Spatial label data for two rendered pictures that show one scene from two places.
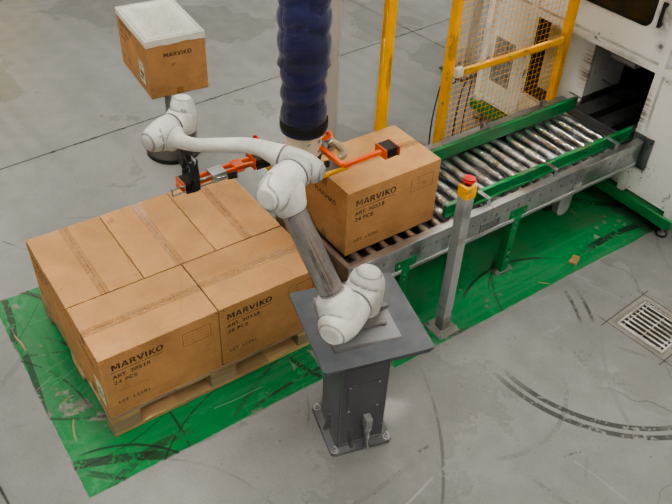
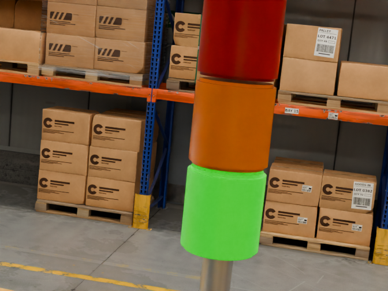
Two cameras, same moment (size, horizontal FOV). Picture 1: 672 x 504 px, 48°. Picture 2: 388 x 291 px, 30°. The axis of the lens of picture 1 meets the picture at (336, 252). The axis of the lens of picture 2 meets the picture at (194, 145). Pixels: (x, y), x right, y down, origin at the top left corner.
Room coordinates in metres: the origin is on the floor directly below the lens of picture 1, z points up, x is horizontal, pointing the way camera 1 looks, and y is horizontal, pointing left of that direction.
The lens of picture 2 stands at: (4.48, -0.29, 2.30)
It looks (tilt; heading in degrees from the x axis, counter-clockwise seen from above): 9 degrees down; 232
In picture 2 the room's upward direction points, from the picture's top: 6 degrees clockwise
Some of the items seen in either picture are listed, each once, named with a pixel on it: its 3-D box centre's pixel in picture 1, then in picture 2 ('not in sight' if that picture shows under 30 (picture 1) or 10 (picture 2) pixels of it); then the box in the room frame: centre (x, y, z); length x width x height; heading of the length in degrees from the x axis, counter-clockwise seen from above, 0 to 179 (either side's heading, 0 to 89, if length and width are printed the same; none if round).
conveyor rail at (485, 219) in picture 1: (510, 208); not in sight; (3.53, -1.00, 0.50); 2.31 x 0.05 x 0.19; 127
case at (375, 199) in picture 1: (370, 188); not in sight; (3.31, -0.17, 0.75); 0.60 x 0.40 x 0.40; 127
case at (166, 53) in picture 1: (162, 47); not in sight; (4.73, 1.24, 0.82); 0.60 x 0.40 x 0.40; 32
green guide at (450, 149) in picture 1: (487, 131); not in sight; (4.22, -0.93, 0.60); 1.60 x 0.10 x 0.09; 127
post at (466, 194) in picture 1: (453, 261); not in sight; (3.04, -0.63, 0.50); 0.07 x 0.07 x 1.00; 37
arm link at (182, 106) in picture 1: (181, 114); not in sight; (2.66, 0.65, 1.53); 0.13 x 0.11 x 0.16; 154
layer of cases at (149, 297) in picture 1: (176, 281); not in sight; (2.94, 0.84, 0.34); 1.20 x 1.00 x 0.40; 127
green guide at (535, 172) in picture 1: (549, 171); not in sight; (3.79, -1.25, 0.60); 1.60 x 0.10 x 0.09; 127
